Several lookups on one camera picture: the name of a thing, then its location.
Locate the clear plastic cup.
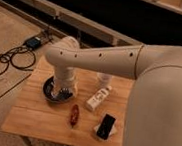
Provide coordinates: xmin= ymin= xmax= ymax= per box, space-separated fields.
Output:
xmin=97 ymin=73 xmax=112 ymax=88

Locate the white rectangular box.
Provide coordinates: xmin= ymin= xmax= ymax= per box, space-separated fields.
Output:
xmin=85 ymin=86 xmax=112 ymax=111

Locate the black coiled floor cable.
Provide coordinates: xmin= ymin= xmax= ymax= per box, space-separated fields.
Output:
xmin=0 ymin=42 xmax=39 ymax=86

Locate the dark ceramic bowl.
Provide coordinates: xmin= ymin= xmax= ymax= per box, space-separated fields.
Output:
xmin=43 ymin=76 xmax=76 ymax=104

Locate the wooden table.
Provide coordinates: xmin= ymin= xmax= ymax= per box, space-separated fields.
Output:
xmin=1 ymin=58 xmax=133 ymax=146

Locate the black power adapter box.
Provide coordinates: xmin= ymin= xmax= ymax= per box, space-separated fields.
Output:
xmin=22 ymin=28 xmax=54 ymax=53

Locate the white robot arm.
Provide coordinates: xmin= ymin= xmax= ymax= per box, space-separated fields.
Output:
xmin=45 ymin=36 xmax=182 ymax=146

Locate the white napkin pad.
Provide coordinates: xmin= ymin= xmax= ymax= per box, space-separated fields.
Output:
xmin=93 ymin=124 xmax=117 ymax=140

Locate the black phone-like device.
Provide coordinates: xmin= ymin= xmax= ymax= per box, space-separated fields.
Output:
xmin=97 ymin=114 xmax=116 ymax=140

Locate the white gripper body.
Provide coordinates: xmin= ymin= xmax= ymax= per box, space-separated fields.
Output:
xmin=52 ymin=66 xmax=78 ymax=100

